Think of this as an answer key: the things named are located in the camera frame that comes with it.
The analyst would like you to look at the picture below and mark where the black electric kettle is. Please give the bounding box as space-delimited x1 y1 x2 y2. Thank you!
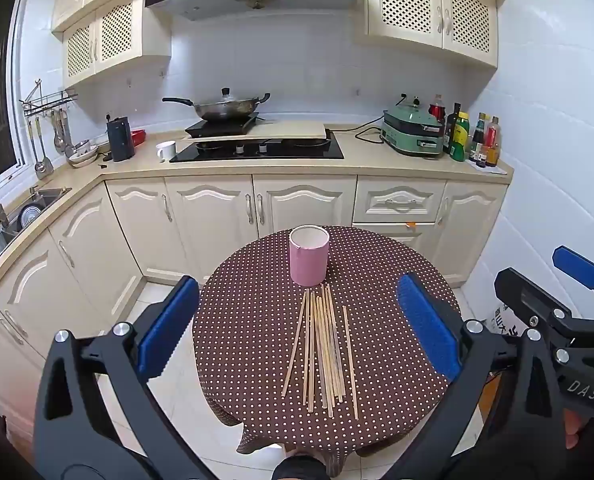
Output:
106 116 136 163

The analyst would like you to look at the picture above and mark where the brown polka dot tablecloth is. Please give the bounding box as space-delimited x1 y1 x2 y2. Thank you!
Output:
192 225 464 467

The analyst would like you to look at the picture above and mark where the single wooden chopstick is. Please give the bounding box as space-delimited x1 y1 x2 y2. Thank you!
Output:
342 306 359 419

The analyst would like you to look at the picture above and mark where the red label sauce bottle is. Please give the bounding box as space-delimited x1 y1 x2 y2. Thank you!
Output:
484 116 502 167

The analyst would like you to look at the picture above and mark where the cream drawer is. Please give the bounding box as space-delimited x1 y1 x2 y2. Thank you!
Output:
354 179 446 225
352 222 438 251

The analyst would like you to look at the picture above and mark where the yellow green oil bottle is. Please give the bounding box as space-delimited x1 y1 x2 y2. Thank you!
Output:
449 111 470 162

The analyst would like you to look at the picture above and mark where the metal wall rack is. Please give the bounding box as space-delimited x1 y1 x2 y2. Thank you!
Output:
18 79 79 117

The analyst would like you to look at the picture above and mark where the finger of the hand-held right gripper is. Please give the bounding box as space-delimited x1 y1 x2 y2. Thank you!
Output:
493 267 594 421
552 246 594 318

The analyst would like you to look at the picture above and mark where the steel sink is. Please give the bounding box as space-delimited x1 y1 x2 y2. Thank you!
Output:
0 187 73 281

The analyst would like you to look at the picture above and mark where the stack of bowls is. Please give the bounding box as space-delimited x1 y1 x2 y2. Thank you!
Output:
67 139 100 169

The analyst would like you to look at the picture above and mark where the person's right hand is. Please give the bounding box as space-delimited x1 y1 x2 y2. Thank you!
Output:
564 408 586 451

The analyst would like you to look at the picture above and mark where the pink cup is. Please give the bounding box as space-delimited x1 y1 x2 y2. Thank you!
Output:
289 226 330 287

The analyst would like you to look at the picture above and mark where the black induction cooker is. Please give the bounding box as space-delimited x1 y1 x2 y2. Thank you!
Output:
184 112 268 139

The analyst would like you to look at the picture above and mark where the dark sauce bottle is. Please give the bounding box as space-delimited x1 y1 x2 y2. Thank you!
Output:
469 112 486 161

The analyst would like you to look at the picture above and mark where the dark glass bottle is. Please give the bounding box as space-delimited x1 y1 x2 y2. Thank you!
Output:
444 103 462 154

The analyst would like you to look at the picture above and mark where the green electric grill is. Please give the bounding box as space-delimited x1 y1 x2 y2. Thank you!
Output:
380 104 445 157

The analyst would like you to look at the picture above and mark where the black glass gas hob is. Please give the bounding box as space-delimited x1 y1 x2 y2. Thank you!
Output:
169 130 344 163

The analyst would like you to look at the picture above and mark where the steel wok with lid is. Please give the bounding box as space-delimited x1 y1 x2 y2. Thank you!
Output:
162 87 271 122

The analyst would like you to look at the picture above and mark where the person's leg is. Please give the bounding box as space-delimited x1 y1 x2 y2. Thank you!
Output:
272 452 334 480

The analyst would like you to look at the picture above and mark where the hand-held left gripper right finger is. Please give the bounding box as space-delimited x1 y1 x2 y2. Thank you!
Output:
382 274 568 480

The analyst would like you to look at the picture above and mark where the beige cutting board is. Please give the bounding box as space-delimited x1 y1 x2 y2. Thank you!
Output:
192 119 328 144

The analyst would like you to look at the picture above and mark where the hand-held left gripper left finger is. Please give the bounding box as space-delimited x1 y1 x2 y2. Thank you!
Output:
34 275 213 480

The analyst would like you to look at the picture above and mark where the cream lattice upper cabinet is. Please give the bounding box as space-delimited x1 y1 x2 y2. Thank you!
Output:
354 0 508 68
51 0 173 90

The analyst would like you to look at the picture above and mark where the bundle of wooden chopsticks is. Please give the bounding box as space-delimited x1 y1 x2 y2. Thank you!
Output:
281 284 347 419

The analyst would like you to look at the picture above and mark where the metal ladle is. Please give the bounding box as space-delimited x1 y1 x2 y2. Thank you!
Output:
26 116 54 179

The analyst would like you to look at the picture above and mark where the black power cable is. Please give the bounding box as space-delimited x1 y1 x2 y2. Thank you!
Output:
329 112 385 144

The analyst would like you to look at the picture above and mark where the white paper sheet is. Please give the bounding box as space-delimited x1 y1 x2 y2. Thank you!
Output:
469 159 508 177

